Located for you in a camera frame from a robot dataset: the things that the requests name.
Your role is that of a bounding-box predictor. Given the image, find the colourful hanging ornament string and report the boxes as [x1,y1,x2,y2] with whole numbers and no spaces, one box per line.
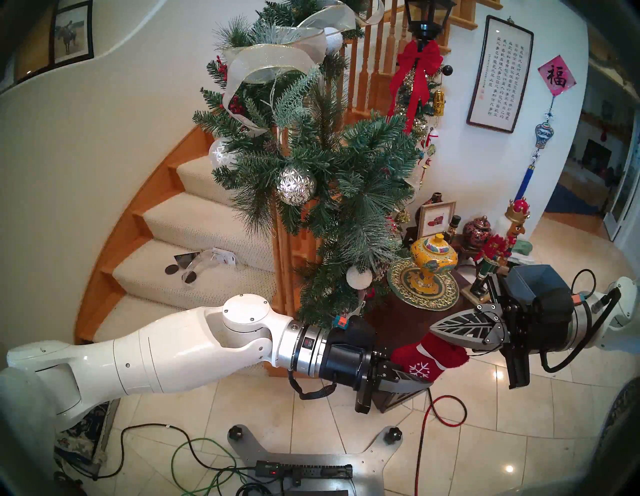
[420,127,438,183]

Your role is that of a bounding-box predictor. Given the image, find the framed Chinese calligraphy scroll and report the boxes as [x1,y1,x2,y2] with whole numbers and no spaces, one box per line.
[466,15,535,134]

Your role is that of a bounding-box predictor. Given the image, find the dark red cloisonne jar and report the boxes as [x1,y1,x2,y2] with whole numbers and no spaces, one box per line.
[461,216,493,247]

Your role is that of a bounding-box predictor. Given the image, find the blue room rug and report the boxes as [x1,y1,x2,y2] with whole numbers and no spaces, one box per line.
[545,184,601,216]

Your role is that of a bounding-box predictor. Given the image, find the tall red nutcracker figure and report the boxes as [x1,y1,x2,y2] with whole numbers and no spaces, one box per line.
[467,198,532,303]

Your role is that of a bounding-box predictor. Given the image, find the small framed picture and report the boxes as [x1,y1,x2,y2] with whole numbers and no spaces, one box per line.
[417,201,457,240]

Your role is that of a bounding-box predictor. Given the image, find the blue vase tassel hanging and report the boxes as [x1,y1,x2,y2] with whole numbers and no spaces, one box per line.
[515,96,557,201]

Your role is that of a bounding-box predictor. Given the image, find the wooden stair balustrade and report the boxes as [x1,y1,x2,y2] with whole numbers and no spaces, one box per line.
[265,0,503,321]

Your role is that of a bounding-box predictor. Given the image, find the black lantern lamp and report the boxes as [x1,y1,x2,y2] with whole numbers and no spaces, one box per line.
[404,0,457,41]

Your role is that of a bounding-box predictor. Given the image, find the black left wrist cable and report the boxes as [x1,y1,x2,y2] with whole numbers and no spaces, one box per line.
[289,312,351,401]

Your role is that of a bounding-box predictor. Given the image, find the clear plastic packaging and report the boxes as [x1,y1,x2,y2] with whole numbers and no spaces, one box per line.
[182,247,238,281]

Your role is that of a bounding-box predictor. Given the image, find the red floor cable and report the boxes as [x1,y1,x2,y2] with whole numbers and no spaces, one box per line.
[414,390,468,496]

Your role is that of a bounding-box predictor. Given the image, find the dark wooden cabinet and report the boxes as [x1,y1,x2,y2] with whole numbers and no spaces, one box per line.
[362,272,488,413]

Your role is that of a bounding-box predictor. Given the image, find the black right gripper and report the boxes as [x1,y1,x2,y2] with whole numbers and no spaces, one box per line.
[429,275,575,389]

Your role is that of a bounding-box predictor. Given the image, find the dark framed picture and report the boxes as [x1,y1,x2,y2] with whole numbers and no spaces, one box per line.
[12,20,55,86]

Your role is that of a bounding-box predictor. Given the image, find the silver faceted ball ornament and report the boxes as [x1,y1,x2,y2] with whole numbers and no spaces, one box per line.
[276,166,317,207]

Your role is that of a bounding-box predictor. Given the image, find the clear glass ball ornament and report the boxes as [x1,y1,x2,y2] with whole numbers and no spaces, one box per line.
[208,139,236,170]

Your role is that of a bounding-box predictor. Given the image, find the black power strip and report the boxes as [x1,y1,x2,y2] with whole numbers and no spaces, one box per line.
[255,461,353,481]

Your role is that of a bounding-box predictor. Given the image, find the white glass door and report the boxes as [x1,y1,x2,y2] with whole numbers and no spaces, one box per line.
[602,112,640,243]

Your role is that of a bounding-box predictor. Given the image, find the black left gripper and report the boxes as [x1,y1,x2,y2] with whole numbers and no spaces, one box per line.
[320,316,433,413]

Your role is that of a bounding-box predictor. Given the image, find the yellow porcelain lidded urn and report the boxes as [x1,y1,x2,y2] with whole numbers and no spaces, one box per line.
[410,233,458,295]

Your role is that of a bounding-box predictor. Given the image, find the black floor cable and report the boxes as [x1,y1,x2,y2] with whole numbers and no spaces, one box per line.
[47,422,258,481]

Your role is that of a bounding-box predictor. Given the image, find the red mini stocking ornament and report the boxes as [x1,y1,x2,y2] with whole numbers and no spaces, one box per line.
[391,332,470,383]

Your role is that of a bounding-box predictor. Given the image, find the green floor cable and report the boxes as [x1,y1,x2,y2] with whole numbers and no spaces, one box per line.
[171,437,251,496]

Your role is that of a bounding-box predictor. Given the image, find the green gold decorative plate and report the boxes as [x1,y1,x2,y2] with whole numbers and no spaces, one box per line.
[386,257,460,311]

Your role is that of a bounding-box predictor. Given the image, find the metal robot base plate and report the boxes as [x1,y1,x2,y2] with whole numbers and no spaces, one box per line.
[227,424,403,496]

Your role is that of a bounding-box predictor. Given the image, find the red diamond Fu paper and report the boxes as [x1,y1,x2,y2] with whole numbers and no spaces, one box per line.
[537,55,577,97]

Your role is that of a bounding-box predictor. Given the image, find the sheer white gold-edged ribbon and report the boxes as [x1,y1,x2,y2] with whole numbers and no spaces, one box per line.
[221,0,421,316]

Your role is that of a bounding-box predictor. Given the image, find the white glitter ball ornament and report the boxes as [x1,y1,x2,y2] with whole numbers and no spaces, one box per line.
[322,26,345,56]
[346,265,374,291]

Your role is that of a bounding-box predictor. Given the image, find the green pine garland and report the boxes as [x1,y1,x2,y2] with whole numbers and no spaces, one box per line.
[192,0,431,331]

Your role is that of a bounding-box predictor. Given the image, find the framed horse photo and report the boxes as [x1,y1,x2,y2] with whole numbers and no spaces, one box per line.
[50,0,95,68]

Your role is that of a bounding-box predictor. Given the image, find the grey blue square bin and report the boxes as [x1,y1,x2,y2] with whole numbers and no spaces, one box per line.
[506,264,570,302]

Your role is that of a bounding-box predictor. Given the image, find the red berry sprig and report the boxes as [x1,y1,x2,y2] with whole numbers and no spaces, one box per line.
[216,56,246,116]

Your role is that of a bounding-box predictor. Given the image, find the dark ceramic vase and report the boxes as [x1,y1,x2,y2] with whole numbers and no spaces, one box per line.
[414,192,445,226]

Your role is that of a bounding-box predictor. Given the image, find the carpeted wooden staircase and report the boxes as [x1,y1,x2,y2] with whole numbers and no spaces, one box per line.
[74,125,311,379]

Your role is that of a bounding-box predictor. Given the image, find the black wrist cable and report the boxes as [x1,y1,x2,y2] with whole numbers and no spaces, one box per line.
[540,270,623,373]
[289,312,351,401]

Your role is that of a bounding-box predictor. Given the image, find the black fireplace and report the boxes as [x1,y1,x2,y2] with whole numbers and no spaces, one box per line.
[582,140,612,171]

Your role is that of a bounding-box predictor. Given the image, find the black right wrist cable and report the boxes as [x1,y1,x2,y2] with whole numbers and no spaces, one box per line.
[540,270,623,373]

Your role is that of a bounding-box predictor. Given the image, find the red velvet bow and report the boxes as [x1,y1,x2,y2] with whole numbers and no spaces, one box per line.
[387,40,445,135]

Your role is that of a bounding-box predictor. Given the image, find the dark patterned rug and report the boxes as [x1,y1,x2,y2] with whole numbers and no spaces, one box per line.
[597,385,633,451]
[52,400,121,466]

